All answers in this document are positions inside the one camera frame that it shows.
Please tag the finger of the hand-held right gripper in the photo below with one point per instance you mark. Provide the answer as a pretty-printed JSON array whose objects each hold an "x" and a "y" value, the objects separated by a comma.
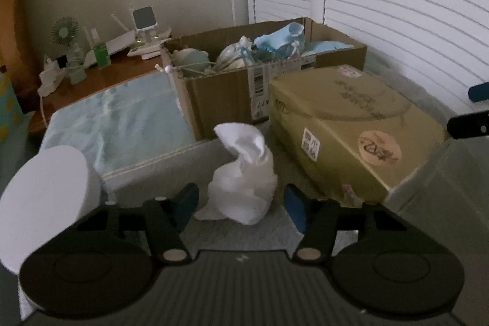
[
  {"x": 468, "y": 125},
  {"x": 479, "y": 93}
]

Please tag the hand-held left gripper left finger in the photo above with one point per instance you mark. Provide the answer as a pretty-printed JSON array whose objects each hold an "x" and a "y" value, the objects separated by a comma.
[{"x": 187, "y": 199}]

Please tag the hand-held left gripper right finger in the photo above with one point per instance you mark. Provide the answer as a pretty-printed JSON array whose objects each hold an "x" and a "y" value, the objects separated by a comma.
[{"x": 296, "y": 207}]

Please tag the white tissue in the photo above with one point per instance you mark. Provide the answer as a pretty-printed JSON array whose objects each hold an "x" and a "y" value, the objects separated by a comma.
[{"x": 240, "y": 188}]

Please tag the cardboard box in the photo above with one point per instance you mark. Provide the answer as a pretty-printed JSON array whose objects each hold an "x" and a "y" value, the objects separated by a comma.
[{"x": 221, "y": 97}]

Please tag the blue face mask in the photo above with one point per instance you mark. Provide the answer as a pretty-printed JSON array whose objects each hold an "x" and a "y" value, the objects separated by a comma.
[
  {"x": 328, "y": 46},
  {"x": 277, "y": 39}
]

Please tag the gold gift box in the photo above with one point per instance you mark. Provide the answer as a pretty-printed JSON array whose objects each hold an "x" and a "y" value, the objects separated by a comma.
[{"x": 344, "y": 119}]

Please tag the white toilet paper roll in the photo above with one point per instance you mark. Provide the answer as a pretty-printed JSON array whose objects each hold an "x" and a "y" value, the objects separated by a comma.
[{"x": 46, "y": 196}]

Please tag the wooden nightstand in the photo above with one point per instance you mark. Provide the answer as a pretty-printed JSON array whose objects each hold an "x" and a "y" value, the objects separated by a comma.
[{"x": 114, "y": 72}]

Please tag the small green bottle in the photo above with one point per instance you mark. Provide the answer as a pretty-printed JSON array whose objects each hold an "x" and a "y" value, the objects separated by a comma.
[{"x": 101, "y": 55}]

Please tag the white router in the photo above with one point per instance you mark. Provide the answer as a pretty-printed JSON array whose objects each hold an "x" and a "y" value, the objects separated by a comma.
[{"x": 110, "y": 47}]

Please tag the clear glass bottle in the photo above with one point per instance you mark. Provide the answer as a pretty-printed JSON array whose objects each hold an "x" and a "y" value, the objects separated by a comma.
[{"x": 76, "y": 66}]

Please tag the white tablet stand device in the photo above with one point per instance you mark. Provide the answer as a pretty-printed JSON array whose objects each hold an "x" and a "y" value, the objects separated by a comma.
[{"x": 143, "y": 18}]

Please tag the small green desk fan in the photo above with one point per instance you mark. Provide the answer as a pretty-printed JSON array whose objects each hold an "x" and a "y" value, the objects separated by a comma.
[{"x": 64, "y": 31}]

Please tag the wooden headboard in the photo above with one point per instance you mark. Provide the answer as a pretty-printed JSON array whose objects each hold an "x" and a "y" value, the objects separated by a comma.
[{"x": 13, "y": 24}]

